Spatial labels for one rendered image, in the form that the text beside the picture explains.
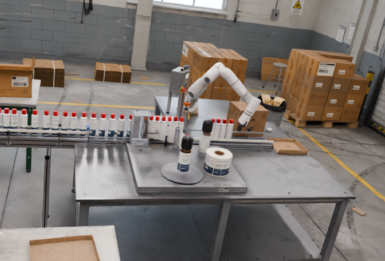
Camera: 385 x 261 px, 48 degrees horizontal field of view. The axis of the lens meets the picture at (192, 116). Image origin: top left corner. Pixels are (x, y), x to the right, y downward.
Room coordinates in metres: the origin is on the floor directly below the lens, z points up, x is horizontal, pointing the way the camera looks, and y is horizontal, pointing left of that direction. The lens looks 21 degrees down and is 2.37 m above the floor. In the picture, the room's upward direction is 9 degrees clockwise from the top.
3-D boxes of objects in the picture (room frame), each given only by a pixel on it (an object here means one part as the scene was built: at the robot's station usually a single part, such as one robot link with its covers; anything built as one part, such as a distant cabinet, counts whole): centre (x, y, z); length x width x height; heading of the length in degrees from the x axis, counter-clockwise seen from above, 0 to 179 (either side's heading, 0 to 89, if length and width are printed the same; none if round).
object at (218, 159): (2.92, -0.24, 0.95); 0.20 x 0.20 x 0.14
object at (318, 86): (7.21, -2.14, 0.57); 1.20 x 0.85 x 1.14; 111
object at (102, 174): (3.34, -0.12, 0.82); 2.10 x 1.50 x 0.02; 108
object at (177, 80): (3.45, 0.16, 1.38); 0.17 x 0.10 x 0.19; 163
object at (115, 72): (7.68, 1.61, 0.11); 0.65 x 0.54 x 0.22; 106
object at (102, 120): (3.18, 0.71, 0.98); 0.05 x 0.05 x 0.20
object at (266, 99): (5.91, -1.12, 0.50); 0.42 x 0.41 x 0.28; 109
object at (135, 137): (3.18, 0.40, 1.01); 0.14 x 0.13 x 0.26; 108
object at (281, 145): (3.71, -0.92, 0.85); 0.30 x 0.26 x 0.04; 108
